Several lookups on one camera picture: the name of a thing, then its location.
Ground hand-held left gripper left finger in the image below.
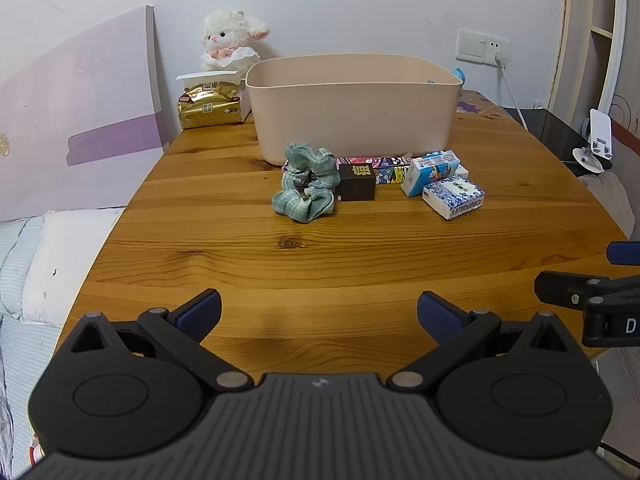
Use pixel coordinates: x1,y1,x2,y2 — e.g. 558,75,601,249
70,288,253,392

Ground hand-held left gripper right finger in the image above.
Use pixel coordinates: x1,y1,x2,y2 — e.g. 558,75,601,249
387,291,572,393

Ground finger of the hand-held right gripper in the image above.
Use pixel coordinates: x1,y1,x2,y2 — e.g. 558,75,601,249
607,241,640,265
534,271,640,312

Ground blue patterned tissue packet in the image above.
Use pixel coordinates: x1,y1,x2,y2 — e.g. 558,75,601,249
422,176,486,221

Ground blue white milk carton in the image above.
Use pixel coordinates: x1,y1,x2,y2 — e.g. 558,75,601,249
401,150,461,198

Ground small dark brown box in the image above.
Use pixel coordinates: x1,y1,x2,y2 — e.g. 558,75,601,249
338,163,377,203

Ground purple printed box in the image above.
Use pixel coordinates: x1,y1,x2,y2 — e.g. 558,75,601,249
337,156,416,185

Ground green checked scrunchie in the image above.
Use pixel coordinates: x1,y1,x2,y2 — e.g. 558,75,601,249
271,143,340,224

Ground beige plastic storage bin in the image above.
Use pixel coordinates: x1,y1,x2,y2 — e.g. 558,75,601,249
245,55,463,166

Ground grey cloth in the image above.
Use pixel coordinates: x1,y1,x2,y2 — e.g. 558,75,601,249
579,170,637,242

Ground white phone stand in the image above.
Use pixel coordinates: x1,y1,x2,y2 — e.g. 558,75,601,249
572,108,615,174

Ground white pillow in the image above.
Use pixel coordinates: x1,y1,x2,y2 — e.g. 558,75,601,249
22,208,124,329

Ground light blue bed sheet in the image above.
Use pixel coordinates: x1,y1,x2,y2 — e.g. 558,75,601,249
0,215,66,477

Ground purple patterned mat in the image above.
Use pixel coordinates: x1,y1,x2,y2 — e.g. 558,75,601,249
457,89,511,119

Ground gold foil tissue pack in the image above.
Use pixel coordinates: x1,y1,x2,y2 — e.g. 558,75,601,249
177,82,242,130

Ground cream shelf unit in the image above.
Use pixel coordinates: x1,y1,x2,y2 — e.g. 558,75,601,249
549,0,640,138

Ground pink and purple headboard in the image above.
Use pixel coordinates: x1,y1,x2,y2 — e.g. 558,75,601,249
0,5,168,222

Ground white plush sheep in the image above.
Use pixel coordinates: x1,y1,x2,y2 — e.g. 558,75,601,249
201,9,271,72

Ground white plug with cable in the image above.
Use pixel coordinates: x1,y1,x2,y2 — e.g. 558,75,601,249
494,51,529,129

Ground white wall switch socket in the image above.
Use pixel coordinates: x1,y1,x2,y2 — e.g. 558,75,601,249
456,28,510,66

